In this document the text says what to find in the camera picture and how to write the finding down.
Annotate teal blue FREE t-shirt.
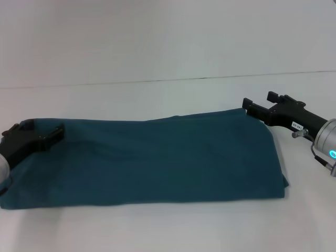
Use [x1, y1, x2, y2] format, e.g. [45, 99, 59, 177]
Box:
[0, 107, 290, 211]

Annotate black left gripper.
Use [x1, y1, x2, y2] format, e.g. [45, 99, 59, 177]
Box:
[0, 119, 66, 169]

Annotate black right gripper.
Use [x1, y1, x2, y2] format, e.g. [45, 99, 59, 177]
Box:
[241, 91, 330, 134]

